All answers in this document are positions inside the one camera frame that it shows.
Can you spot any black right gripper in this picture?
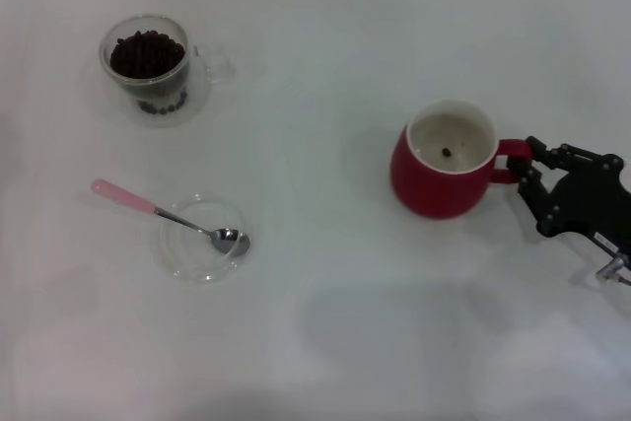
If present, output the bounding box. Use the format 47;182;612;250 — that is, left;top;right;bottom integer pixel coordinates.
509;135;631;255

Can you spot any red ceramic mug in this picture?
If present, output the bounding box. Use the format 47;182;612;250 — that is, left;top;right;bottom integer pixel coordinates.
389;99;534;221

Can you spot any pink-handled metal spoon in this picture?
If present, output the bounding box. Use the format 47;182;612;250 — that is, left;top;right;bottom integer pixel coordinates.
91;178;251;257

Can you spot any pile of coffee beans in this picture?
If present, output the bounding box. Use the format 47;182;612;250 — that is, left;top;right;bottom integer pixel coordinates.
108;30;189;116

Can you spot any double-walled glass cup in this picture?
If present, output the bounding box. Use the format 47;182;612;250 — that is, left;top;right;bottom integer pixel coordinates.
99;15;236;119

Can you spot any clear glass saucer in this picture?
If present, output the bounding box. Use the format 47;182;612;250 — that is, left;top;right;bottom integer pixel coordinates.
91;53;212;129

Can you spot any small clear glass dish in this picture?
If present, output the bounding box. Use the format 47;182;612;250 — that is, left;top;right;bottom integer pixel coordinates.
158;193;248;285

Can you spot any right arm cable connector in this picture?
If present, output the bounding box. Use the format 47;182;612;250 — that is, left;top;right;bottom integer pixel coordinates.
596;254;631;287

